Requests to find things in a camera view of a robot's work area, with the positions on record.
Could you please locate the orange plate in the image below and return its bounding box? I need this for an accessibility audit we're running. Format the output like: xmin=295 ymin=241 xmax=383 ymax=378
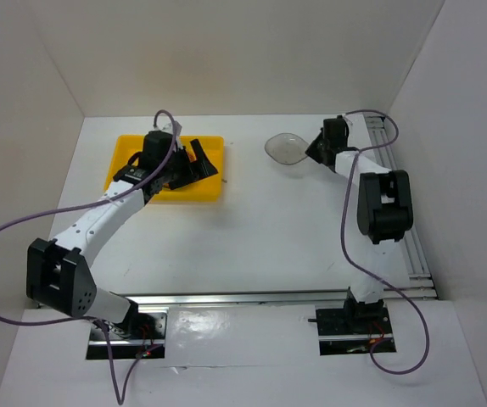
xmin=187 ymin=152 xmax=197 ymax=162

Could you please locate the aluminium rail right side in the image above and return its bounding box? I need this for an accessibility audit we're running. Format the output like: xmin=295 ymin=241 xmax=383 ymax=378
xmin=364 ymin=114 xmax=438 ymax=300

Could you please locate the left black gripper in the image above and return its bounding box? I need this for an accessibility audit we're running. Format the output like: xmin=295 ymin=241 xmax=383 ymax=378
xmin=159 ymin=138 xmax=216 ymax=190

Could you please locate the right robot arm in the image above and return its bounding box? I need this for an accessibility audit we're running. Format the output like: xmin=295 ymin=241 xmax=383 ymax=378
xmin=305 ymin=115 xmax=413 ymax=333

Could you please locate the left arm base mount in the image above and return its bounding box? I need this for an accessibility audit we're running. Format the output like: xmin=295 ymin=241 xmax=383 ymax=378
xmin=86 ymin=310 xmax=168 ymax=360

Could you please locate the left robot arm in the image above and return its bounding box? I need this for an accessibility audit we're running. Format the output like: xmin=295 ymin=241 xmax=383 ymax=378
xmin=25 ymin=130 xmax=219 ymax=338

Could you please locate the aluminium rail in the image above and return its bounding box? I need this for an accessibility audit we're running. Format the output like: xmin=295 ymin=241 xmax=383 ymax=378
xmin=364 ymin=114 xmax=438 ymax=300
xmin=35 ymin=286 xmax=435 ymax=309

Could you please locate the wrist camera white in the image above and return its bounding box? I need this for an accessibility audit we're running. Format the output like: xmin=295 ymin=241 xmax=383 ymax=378
xmin=342 ymin=113 xmax=366 ymax=131
xmin=160 ymin=121 xmax=182 ymax=135

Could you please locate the yellow plastic bin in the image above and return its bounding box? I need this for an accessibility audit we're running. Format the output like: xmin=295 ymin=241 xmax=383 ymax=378
xmin=104 ymin=135 xmax=224 ymax=204

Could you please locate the aluminium rail front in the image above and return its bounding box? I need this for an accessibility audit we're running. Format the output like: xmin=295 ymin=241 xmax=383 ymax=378
xmin=35 ymin=286 xmax=435 ymax=309

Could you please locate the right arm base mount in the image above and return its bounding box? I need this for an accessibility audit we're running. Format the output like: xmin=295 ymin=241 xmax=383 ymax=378
xmin=307 ymin=307 xmax=396 ymax=356

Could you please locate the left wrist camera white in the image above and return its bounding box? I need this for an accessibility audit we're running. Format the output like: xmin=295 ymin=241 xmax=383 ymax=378
xmin=160 ymin=121 xmax=182 ymax=135

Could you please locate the clear grey plate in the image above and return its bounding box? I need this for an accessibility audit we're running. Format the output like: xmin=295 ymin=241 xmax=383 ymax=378
xmin=264 ymin=133 xmax=309 ymax=165

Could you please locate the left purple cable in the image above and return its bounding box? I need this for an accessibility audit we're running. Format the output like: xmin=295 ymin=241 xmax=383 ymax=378
xmin=0 ymin=109 xmax=185 ymax=406

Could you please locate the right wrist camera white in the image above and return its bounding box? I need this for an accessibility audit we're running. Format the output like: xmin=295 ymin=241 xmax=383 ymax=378
xmin=342 ymin=113 xmax=366 ymax=131

